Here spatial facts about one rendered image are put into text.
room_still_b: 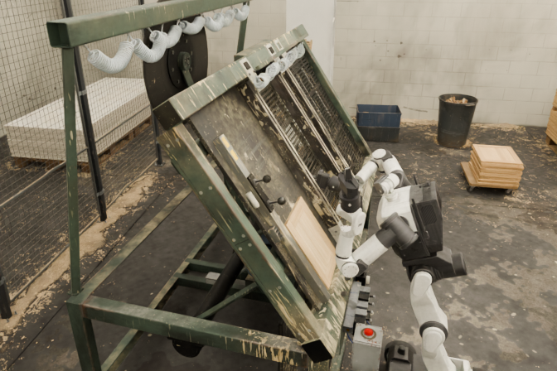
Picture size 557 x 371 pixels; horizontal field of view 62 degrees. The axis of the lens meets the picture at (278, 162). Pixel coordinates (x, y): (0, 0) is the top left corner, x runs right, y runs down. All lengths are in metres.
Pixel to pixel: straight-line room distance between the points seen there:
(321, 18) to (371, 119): 1.61
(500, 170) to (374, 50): 2.95
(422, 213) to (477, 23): 5.58
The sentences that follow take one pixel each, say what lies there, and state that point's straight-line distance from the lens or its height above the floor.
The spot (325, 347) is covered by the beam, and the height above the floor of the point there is 0.86.
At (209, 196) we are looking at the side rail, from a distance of 1.93.
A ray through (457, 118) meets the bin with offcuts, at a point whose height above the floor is 0.43.
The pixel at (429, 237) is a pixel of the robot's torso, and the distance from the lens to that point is 2.34.
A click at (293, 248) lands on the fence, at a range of 2.23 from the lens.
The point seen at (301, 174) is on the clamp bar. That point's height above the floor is 1.32.
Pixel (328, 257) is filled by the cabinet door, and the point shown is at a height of 0.94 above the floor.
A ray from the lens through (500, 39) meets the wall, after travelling 7.74.
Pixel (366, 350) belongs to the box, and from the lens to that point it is 2.18.
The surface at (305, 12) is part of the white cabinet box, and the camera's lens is 6.08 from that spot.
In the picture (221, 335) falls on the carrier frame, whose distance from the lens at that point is 2.37.
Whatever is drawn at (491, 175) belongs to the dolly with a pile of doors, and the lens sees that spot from 5.56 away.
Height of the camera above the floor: 2.43
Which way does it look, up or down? 24 degrees down
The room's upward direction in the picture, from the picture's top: straight up
